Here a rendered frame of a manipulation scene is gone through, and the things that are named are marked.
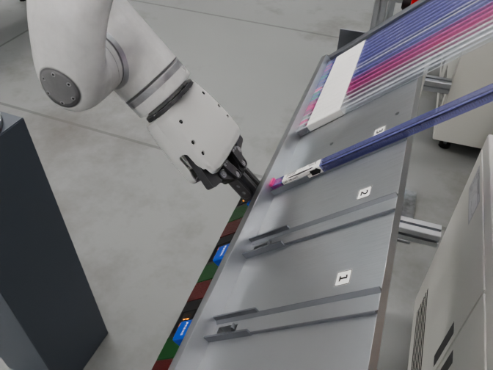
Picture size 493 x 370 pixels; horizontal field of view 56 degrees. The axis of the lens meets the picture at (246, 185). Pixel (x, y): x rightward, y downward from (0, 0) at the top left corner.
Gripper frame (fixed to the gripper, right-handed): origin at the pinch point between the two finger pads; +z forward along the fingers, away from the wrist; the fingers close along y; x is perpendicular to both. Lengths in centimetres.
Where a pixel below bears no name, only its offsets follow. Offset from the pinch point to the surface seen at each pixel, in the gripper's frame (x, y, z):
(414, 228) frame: -6, -39, 48
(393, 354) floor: -24, -24, 74
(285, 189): 5.6, 1.3, 2.3
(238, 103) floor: -82, -119, 22
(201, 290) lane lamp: -4.1, 14.4, 3.4
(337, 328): 19.3, 23.9, 2.5
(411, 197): -24, -83, 73
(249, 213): 3.6, 6.9, 0.3
